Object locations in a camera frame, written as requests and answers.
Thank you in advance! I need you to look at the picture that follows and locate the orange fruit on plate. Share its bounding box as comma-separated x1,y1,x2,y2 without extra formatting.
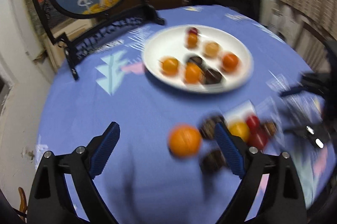
185,33,199,49

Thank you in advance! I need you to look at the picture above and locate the pale yellow fruit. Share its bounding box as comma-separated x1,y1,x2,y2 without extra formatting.
203,41,221,59

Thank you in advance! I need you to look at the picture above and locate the blue patterned tablecloth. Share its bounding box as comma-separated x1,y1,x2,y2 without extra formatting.
37,6,319,223

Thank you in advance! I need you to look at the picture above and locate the white round plate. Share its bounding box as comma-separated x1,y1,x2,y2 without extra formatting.
142,25,254,94

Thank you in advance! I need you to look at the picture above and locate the large orange mandarin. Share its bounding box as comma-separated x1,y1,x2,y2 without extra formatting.
167,124,203,159

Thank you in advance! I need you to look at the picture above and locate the dark water chestnut on plate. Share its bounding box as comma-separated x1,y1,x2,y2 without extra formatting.
186,55,204,67
203,69,223,85

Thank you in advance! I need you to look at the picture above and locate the yellow cherry tomato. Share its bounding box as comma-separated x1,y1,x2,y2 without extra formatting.
228,120,250,143

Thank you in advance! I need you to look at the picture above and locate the dark red cherry tomato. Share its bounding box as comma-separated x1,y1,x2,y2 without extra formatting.
187,27,199,36

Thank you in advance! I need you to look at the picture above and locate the small orange fruit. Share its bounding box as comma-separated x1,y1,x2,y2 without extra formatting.
160,57,180,76

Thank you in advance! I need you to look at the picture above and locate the wooden chair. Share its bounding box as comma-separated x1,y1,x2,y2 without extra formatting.
17,187,28,223

